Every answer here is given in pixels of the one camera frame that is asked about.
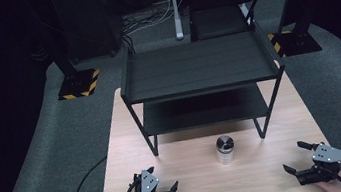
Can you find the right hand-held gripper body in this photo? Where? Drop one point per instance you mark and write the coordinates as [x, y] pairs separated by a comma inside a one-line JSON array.
[[330, 155]]

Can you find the silver can with dark lid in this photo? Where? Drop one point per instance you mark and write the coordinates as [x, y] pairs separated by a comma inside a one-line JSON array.
[[225, 150]]

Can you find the black two-tier shelf rack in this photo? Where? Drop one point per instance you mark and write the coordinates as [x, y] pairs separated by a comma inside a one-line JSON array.
[[198, 67]]

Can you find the person's right hand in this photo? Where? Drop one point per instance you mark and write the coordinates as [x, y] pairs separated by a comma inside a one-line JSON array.
[[332, 185]]

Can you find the black stand with striped base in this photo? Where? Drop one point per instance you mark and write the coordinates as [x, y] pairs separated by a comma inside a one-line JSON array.
[[79, 83], [297, 41]]

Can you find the black chair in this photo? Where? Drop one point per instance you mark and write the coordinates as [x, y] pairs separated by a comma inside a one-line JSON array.
[[218, 18]]

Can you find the white metal stand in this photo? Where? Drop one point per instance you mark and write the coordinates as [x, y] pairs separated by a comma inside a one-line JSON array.
[[176, 14]]

